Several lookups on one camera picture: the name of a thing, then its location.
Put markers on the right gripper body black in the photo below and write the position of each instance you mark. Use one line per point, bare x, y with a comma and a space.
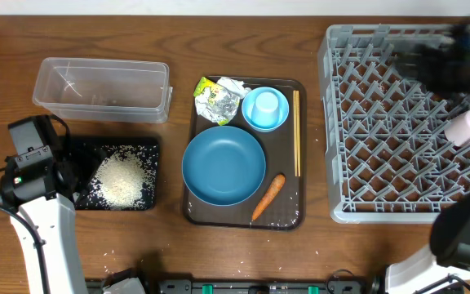
441, 74

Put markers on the wooden chopstick left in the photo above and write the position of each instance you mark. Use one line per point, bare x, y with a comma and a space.
294, 133

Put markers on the black plastic tray bin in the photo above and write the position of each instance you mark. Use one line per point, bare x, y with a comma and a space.
109, 140

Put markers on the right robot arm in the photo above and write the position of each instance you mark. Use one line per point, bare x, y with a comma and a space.
442, 266

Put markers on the dark brown serving tray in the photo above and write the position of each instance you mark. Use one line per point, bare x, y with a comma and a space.
287, 210

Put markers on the white pink cup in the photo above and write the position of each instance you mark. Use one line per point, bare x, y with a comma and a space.
458, 131

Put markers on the wooden chopstick right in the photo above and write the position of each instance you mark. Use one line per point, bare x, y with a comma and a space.
297, 134

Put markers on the grey dishwasher rack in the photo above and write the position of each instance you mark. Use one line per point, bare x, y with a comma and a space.
387, 156

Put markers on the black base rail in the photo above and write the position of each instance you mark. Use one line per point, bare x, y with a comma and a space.
341, 281

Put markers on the small light blue bowl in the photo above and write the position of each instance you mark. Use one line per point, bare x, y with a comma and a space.
248, 103

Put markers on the large blue plate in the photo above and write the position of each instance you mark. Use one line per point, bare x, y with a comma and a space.
223, 166

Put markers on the pile of white rice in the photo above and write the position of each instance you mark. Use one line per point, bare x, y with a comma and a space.
125, 180

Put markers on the clear plastic bin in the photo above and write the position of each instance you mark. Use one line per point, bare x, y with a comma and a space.
127, 91

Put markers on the crumpled foil snack wrapper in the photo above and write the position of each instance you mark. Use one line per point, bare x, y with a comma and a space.
214, 102

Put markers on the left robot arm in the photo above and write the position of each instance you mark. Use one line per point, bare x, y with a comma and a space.
40, 188

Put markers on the crumpled white tissue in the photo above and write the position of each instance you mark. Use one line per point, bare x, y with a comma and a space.
234, 86

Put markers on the light blue cup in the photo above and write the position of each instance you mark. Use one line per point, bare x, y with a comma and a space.
265, 112

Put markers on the orange carrot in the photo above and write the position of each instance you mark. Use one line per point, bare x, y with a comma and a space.
271, 193

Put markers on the wooden chopstick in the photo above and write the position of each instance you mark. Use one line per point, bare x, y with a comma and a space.
294, 133
297, 134

